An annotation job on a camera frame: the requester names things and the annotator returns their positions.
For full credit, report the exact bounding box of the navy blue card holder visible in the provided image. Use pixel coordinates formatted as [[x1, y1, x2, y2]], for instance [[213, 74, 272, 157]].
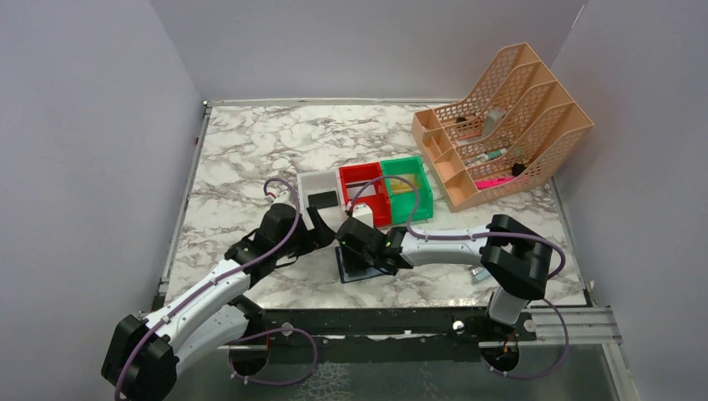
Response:
[[335, 246, 385, 284]]

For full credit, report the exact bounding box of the white plastic bin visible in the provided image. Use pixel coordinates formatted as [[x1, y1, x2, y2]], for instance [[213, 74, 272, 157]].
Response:
[[296, 169, 345, 231]]

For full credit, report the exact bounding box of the red plastic bin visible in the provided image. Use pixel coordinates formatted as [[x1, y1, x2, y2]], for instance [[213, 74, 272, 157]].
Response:
[[337, 162, 392, 227]]

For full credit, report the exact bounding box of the green plastic bin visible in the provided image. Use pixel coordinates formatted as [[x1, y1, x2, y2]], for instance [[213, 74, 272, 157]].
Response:
[[380, 156, 434, 225]]

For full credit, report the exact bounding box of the peach desk organizer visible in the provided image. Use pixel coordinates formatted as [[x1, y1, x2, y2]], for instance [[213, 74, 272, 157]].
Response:
[[412, 43, 594, 212]]

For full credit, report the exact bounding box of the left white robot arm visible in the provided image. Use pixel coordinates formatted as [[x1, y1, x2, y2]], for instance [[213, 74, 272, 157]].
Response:
[[101, 202, 335, 400]]

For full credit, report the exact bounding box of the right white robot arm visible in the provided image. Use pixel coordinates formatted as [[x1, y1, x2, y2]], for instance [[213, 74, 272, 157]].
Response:
[[336, 215, 561, 327]]

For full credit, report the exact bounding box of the black card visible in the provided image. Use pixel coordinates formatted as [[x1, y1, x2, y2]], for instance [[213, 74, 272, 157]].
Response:
[[307, 190, 339, 209]]

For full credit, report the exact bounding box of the white grey card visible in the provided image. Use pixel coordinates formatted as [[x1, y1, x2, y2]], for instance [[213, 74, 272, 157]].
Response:
[[346, 181, 377, 200]]

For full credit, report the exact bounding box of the gold card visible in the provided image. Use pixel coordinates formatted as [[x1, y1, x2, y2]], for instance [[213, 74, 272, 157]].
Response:
[[387, 174, 417, 195]]

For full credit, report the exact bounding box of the green capped marker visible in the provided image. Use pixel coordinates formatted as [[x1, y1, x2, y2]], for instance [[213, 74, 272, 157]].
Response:
[[465, 148, 508, 166]]

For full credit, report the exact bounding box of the black binder clip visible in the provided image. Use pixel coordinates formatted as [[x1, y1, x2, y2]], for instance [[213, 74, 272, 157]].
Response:
[[511, 163, 527, 177]]

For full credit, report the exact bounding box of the grey eraser block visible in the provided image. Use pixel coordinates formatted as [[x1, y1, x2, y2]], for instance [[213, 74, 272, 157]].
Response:
[[482, 108, 508, 138]]

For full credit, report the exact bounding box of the black front rail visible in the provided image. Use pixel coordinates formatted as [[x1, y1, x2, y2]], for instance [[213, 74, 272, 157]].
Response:
[[225, 307, 537, 372]]

